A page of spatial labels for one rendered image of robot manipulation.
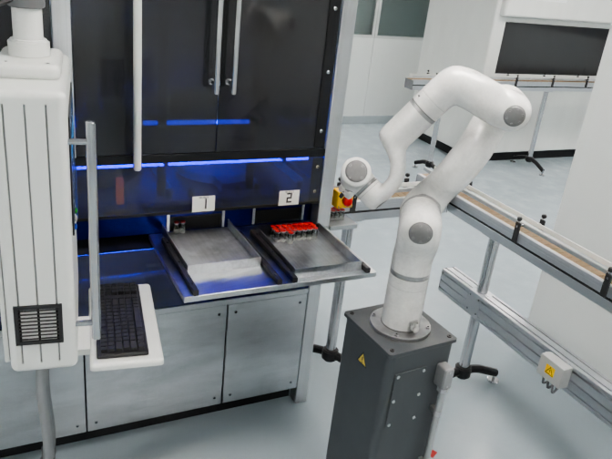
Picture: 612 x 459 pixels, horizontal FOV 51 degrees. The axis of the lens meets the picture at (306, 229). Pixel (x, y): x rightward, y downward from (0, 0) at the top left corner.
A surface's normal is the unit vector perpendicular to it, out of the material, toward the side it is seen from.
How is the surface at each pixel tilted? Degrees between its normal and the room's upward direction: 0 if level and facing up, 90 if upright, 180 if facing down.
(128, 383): 90
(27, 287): 90
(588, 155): 90
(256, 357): 90
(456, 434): 0
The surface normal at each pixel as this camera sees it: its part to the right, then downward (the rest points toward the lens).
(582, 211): -0.90, 0.08
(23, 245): 0.30, 0.41
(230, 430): 0.11, -0.91
